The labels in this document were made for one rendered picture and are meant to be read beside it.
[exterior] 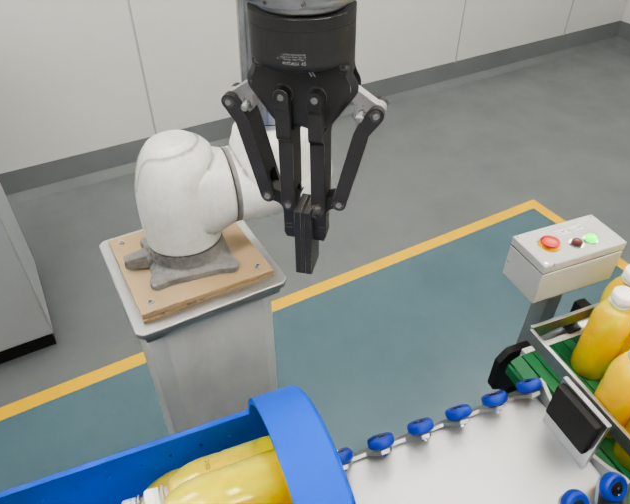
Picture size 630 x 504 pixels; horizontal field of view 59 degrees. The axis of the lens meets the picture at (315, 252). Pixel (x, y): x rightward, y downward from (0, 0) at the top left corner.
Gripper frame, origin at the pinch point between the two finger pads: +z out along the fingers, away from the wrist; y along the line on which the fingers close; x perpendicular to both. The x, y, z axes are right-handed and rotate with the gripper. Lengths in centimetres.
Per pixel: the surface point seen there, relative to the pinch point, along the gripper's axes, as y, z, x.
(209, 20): -124, 67, 259
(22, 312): -133, 120, 78
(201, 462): -12.9, 34.2, -6.0
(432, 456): 17, 56, 15
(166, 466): -20.4, 42.3, -3.6
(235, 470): -6.9, 29.2, -8.5
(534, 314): 36, 59, 57
